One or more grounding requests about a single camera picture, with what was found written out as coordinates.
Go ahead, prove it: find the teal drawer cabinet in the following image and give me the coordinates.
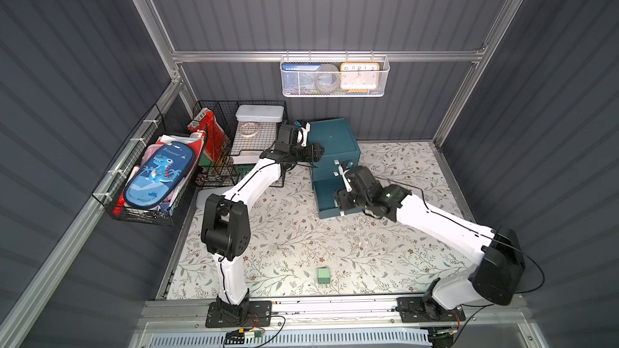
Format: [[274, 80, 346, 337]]
[[309, 119, 361, 219]]

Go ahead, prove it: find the green plug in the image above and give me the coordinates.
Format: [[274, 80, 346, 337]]
[[317, 267, 331, 285]]

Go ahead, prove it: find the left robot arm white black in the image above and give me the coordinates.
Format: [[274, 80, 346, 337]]
[[201, 120, 324, 308]]

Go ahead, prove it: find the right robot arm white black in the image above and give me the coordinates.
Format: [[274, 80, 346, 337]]
[[335, 164, 526, 320]]

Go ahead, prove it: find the clear tape roll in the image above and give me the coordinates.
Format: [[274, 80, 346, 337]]
[[237, 122, 260, 138]]

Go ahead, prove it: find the grey tape roll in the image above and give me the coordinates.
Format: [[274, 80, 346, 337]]
[[314, 64, 340, 93]]

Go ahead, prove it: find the blue box in basket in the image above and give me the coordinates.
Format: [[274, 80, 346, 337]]
[[280, 63, 321, 97]]

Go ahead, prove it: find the white lidded plastic container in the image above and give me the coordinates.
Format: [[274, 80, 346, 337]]
[[235, 104, 285, 123]]

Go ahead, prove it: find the yellow white alarm clock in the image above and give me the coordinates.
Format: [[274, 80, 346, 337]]
[[340, 62, 380, 92]]

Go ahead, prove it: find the floral table mat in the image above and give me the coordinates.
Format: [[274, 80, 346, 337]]
[[165, 142, 471, 300]]

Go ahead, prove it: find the red white booklet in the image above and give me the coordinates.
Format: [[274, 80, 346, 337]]
[[187, 107, 229, 163]]

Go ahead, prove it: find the white flat box on table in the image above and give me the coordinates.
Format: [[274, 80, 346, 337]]
[[195, 188, 222, 209]]

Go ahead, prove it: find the blue dinosaur pencil case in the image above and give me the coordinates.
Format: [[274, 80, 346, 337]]
[[123, 141, 195, 210]]

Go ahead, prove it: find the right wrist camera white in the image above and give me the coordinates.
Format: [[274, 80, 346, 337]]
[[334, 159, 354, 193]]

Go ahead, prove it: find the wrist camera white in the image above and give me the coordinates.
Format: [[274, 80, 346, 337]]
[[334, 159, 354, 193], [295, 120, 311, 148]]

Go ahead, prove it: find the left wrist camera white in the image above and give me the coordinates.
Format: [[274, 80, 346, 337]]
[[295, 120, 311, 148]]

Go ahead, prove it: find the black wire desk organizer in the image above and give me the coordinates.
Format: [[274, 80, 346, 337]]
[[193, 100, 288, 188]]

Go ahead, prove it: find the white wire wall basket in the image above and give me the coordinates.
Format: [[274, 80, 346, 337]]
[[280, 54, 391, 98]]

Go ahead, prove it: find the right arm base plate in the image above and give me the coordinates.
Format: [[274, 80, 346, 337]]
[[395, 296, 467, 323]]

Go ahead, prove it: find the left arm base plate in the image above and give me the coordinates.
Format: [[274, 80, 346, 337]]
[[205, 300, 272, 329]]

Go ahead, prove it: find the black wire side basket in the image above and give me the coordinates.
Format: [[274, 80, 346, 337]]
[[92, 106, 209, 227]]

